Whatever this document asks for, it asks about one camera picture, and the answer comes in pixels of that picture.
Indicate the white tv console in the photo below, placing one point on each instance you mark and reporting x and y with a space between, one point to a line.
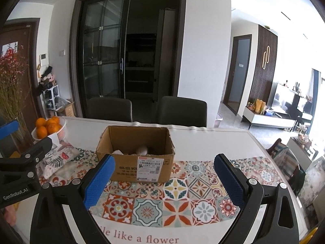
266 119

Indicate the white fruit basket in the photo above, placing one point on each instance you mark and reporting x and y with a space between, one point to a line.
60 132

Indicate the brown entrance door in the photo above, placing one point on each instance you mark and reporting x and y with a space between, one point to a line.
20 33

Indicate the patterned table runner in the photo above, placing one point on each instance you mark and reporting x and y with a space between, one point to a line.
177 208

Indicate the white shoe rack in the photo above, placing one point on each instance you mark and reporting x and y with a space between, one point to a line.
50 97

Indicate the flat television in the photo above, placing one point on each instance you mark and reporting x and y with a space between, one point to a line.
287 99

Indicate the brown cardboard box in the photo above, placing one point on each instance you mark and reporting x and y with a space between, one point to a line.
152 137

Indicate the floral fabric tissue pouch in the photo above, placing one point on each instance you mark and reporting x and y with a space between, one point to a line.
62 158

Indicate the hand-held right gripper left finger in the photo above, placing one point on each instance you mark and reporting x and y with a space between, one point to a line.
99 183

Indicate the door poster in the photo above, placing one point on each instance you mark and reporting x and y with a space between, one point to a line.
9 47

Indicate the dried flower bouquet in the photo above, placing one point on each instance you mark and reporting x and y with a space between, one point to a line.
12 81

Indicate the plush slippers pile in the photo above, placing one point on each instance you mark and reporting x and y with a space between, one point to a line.
47 77

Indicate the white waste bin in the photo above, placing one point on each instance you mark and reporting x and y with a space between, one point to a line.
218 121

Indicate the chair with striped cloth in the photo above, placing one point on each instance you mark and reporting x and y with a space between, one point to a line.
285 160

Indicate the silver round case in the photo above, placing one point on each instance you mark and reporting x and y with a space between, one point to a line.
142 150

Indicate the dark glass sliding door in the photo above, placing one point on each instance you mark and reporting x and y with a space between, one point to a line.
106 50

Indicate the yellow bag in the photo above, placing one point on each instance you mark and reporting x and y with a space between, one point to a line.
260 105

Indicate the small wooden crate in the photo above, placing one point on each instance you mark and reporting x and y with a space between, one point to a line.
68 111

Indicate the orange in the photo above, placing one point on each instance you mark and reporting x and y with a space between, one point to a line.
52 128
40 122
53 119
42 132

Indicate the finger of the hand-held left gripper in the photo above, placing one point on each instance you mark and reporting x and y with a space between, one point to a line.
9 129
33 155

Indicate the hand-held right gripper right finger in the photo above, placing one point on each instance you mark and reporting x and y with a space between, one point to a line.
229 180

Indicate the dark slatted wall panel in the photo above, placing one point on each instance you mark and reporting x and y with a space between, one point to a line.
259 76

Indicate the gold wall ornament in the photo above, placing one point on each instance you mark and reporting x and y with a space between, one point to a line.
266 57

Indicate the dark grey dining chair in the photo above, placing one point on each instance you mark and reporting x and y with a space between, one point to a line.
181 110
109 109

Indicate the white wall intercom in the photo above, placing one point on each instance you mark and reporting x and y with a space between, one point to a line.
44 58

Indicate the grey room door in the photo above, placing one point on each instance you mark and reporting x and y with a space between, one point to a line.
238 73

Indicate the glass vase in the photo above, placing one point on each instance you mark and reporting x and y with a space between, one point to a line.
24 132

